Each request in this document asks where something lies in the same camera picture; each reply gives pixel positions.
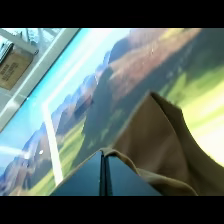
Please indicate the brown cardboard box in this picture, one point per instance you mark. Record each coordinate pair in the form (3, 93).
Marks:
(14, 68)

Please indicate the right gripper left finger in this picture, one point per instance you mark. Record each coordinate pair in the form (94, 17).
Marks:
(83, 180)

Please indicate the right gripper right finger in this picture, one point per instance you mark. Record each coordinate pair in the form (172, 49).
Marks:
(128, 181)

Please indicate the khaki shirt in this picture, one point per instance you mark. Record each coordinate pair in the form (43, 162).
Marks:
(163, 146)

